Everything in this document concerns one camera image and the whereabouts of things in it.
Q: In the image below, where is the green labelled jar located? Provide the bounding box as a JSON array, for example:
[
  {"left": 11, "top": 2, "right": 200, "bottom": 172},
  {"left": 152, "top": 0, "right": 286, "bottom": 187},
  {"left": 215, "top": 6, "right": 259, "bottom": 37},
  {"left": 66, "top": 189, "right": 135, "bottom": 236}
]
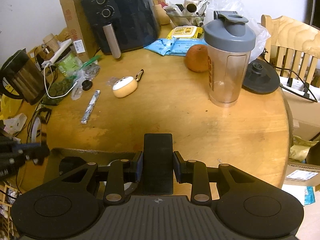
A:
[{"left": 54, "top": 52, "right": 83, "bottom": 77}]

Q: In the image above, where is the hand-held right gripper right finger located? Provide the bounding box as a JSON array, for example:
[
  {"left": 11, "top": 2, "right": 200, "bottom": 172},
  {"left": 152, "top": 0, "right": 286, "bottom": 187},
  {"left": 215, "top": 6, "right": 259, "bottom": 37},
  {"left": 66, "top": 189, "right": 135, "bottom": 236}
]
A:
[{"left": 173, "top": 151, "right": 253, "bottom": 203}]

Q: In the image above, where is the black kettle base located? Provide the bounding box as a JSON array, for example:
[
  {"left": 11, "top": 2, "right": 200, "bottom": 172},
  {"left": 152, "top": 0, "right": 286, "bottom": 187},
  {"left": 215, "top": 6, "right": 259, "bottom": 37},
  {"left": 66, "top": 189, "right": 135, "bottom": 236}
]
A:
[{"left": 242, "top": 57, "right": 280, "bottom": 95}]

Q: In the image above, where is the wooden chair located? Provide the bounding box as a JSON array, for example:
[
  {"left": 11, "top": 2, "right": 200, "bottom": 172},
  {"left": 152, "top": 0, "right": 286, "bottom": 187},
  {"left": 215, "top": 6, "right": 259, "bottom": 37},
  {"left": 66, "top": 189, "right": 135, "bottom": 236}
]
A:
[{"left": 261, "top": 15, "right": 320, "bottom": 88}]

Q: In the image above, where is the yellow wet wipes packet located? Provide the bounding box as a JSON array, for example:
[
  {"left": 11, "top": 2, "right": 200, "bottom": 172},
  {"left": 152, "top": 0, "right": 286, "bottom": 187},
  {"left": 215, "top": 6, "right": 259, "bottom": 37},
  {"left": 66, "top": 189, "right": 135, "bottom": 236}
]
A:
[{"left": 167, "top": 26, "right": 205, "bottom": 40}]

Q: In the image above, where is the clear zip plastic bag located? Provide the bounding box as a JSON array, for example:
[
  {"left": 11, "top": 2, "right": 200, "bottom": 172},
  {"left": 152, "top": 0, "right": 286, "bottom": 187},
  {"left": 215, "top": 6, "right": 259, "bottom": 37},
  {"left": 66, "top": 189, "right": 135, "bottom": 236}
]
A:
[{"left": 67, "top": 54, "right": 102, "bottom": 82}]

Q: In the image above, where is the tall brown cardboard carton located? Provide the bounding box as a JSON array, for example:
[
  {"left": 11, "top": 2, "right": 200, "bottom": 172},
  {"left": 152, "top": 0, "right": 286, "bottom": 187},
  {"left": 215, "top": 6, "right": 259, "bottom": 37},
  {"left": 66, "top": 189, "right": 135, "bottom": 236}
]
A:
[{"left": 59, "top": 0, "right": 101, "bottom": 63}]

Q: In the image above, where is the green bag of dark pellets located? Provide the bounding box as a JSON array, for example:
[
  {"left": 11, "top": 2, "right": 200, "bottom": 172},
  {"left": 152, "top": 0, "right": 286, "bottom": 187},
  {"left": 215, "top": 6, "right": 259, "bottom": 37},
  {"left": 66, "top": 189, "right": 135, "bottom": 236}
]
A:
[{"left": 41, "top": 76, "right": 75, "bottom": 106}]

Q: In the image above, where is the cream earbud case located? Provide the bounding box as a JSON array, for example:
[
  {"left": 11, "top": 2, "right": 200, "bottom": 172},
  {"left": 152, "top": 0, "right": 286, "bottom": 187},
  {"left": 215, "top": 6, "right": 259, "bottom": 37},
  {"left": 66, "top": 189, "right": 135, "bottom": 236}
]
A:
[{"left": 112, "top": 69, "right": 145, "bottom": 99}]

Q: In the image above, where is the beige wooden figure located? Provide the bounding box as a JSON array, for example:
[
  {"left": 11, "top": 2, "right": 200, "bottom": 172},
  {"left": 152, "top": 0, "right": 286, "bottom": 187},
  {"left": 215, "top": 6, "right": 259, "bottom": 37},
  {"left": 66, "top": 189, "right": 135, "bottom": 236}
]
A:
[{"left": 152, "top": 0, "right": 172, "bottom": 26}]

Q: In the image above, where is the labelled cardboard parcel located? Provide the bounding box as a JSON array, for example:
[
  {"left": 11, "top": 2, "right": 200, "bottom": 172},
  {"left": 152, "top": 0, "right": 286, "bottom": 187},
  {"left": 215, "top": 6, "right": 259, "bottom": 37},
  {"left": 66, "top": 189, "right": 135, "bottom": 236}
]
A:
[{"left": 282, "top": 160, "right": 320, "bottom": 188}]

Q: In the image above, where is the white power strip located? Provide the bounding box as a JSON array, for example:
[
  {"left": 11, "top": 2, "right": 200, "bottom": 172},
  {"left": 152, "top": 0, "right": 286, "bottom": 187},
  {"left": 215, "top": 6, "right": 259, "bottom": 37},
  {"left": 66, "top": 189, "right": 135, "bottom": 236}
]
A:
[{"left": 279, "top": 77, "right": 320, "bottom": 98}]

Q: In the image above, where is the cream cup with lid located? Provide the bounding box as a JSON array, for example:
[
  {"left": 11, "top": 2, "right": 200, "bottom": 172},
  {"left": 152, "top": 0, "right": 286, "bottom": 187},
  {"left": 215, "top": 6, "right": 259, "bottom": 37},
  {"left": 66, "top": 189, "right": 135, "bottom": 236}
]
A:
[{"left": 42, "top": 33, "right": 61, "bottom": 52}]

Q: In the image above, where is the glass bowl of clutter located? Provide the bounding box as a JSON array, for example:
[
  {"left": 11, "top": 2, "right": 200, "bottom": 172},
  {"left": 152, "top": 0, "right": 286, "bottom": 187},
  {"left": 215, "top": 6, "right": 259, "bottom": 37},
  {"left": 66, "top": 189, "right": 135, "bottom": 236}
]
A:
[{"left": 165, "top": 0, "right": 208, "bottom": 27}]

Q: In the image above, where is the yellow plastic bag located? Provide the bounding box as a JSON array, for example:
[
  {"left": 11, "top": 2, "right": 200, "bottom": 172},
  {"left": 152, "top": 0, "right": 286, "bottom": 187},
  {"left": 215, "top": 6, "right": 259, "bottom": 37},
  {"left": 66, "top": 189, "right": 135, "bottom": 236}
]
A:
[{"left": 0, "top": 94, "right": 25, "bottom": 120}]

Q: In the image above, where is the white power bank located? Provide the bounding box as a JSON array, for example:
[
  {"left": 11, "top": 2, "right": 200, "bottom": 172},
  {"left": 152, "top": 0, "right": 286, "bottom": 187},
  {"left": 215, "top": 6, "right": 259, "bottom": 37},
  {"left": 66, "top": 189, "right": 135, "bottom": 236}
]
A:
[{"left": 41, "top": 39, "right": 73, "bottom": 68}]

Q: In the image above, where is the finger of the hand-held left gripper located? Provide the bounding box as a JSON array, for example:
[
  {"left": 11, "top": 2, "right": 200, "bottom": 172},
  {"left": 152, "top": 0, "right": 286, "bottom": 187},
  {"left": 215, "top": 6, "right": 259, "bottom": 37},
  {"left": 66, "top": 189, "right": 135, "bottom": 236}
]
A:
[
  {"left": 24, "top": 145, "right": 51, "bottom": 166},
  {"left": 14, "top": 142, "right": 43, "bottom": 155}
]

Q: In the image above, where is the crinkled clear plastic bag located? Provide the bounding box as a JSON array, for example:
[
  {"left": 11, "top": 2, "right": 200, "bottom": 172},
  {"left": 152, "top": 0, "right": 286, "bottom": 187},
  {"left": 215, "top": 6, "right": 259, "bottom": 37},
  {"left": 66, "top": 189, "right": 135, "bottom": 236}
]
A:
[{"left": 206, "top": 0, "right": 272, "bottom": 64}]

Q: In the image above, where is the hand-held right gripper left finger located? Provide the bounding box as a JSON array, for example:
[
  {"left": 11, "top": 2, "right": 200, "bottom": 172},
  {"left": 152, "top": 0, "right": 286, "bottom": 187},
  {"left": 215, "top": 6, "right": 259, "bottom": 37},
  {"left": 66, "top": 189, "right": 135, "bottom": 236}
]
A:
[{"left": 60, "top": 151, "right": 144, "bottom": 204}]

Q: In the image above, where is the blue plastic packet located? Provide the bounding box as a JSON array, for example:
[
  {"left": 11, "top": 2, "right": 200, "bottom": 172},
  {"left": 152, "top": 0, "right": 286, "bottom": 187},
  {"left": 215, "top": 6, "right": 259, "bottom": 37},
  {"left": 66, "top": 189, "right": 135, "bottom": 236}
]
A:
[{"left": 143, "top": 37, "right": 208, "bottom": 57}]

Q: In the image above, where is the pale snack bag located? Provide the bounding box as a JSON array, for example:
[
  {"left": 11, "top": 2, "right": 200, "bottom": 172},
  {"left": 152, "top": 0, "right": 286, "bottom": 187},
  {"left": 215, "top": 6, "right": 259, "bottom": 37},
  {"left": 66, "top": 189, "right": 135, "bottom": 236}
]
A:
[{"left": 289, "top": 135, "right": 320, "bottom": 166}]

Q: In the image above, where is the black air fryer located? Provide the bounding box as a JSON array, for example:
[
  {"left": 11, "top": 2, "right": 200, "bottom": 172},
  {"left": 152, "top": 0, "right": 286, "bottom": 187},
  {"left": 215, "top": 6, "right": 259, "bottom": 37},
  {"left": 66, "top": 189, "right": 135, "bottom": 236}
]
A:
[{"left": 80, "top": 0, "right": 162, "bottom": 59}]

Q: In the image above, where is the steel electric kettle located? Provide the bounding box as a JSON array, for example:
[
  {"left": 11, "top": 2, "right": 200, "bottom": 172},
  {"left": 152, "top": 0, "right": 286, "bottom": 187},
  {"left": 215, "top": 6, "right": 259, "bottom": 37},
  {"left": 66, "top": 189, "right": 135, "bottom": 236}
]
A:
[{"left": 0, "top": 49, "right": 47, "bottom": 105}]

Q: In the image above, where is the white charging cable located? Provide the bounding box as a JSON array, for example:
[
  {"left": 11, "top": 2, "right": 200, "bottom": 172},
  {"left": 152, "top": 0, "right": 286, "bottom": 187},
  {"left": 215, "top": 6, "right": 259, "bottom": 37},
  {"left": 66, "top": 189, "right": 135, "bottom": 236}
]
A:
[{"left": 43, "top": 66, "right": 78, "bottom": 99}]

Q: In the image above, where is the black power cord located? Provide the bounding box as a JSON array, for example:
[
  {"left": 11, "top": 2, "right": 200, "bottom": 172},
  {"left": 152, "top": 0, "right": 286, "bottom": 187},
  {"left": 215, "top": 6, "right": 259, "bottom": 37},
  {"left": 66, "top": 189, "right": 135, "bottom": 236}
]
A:
[{"left": 264, "top": 57, "right": 320, "bottom": 103}]

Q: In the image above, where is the crumpled white paper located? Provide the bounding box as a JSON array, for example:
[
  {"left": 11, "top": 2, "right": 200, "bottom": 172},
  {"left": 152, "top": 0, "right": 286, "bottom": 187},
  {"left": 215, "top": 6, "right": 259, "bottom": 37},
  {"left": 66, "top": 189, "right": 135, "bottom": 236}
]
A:
[{"left": 3, "top": 112, "right": 28, "bottom": 135}]

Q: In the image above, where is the orange fruit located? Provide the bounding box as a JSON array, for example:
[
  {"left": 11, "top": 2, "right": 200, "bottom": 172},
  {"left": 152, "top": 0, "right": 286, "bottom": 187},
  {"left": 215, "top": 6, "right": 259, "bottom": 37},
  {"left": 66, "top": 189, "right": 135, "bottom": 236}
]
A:
[{"left": 184, "top": 44, "right": 209, "bottom": 73}]

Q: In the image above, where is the black box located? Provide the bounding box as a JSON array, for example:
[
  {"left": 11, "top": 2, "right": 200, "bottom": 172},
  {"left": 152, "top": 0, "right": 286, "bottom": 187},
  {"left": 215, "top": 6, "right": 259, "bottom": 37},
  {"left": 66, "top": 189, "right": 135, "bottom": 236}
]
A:
[{"left": 142, "top": 133, "right": 174, "bottom": 195}]

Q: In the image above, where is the clear shaker bottle grey lid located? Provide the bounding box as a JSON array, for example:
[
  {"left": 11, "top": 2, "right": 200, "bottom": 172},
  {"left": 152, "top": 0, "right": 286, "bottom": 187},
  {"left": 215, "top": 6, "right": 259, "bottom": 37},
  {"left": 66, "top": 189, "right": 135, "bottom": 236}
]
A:
[{"left": 204, "top": 10, "right": 257, "bottom": 108}]

